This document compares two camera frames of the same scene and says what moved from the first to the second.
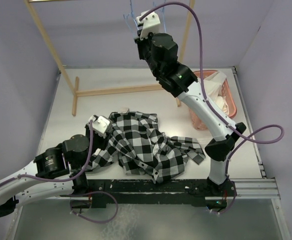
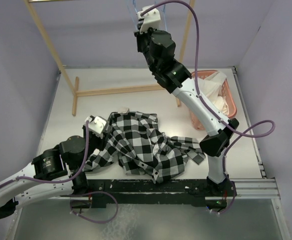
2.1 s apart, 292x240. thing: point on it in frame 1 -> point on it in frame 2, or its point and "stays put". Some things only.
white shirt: [213, 87] stays put
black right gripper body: [140, 39] stays put
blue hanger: [134, 21] -> [131, 13]
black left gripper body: [96, 141] stays put
